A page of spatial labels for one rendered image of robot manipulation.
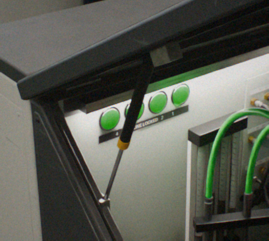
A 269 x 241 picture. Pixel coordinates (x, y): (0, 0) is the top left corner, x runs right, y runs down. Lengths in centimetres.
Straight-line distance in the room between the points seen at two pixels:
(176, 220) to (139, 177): 19
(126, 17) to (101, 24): 7
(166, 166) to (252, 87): 27
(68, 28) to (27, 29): 9
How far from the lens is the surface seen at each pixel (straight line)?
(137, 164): 147
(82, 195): 123
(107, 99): 131
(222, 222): 157
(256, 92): 163
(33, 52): 138
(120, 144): 111
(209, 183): 151
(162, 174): 153
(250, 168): 152
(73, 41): 142
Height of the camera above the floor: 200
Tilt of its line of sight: 26 degrees down
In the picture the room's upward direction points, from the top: 1 degrees counter-clockwise
